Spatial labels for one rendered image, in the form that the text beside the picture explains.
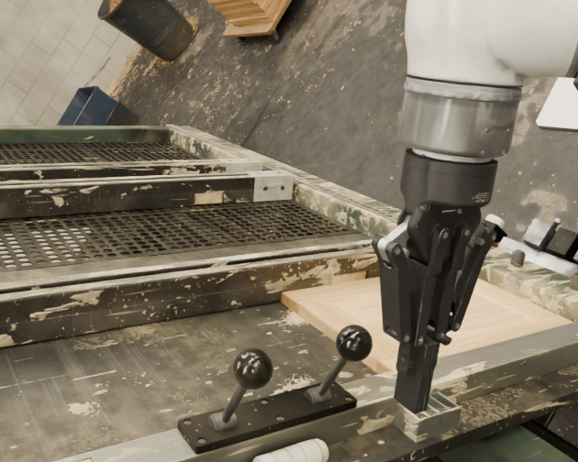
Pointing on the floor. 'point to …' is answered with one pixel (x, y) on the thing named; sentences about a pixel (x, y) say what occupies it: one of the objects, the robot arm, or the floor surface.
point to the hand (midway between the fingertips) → (415, 371)
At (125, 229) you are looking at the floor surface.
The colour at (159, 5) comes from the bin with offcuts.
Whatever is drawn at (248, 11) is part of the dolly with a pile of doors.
